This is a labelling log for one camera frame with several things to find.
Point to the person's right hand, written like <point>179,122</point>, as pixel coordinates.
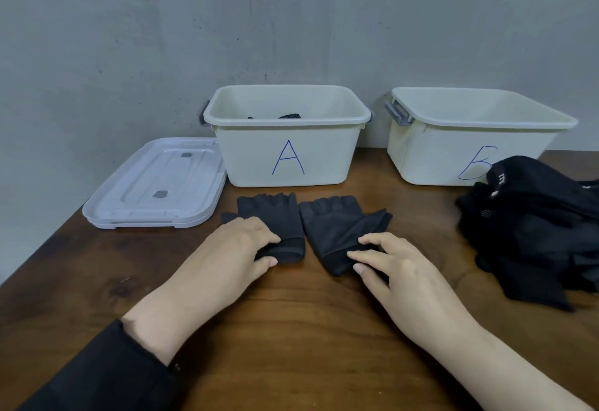
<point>412,289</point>

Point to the person's left hand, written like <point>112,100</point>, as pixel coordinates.
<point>224,261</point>

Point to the person's left thumb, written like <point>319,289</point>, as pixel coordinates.
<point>264,265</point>

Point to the person's right middle finger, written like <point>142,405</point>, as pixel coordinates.
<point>379,240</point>

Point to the person's right thumb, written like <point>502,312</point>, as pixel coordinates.
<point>369,278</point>

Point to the black fingerless glove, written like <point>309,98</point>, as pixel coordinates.
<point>274,219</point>
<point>334,226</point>

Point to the person's right forearm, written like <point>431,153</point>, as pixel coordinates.
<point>496,373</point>

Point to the person's left forearm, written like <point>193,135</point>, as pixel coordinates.
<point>117,359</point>

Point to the cream plastic bin, rounded letter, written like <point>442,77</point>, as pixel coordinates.
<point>435,153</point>

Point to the cream plastic bin, pointed letter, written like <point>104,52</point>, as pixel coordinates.
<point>285,153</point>

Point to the white plastic bin lid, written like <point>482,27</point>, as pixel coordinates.
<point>154,181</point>
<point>140,225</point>

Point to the black mesh glove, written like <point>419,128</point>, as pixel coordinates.
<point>290,116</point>

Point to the pile of black gloves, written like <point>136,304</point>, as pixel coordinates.
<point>533,233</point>

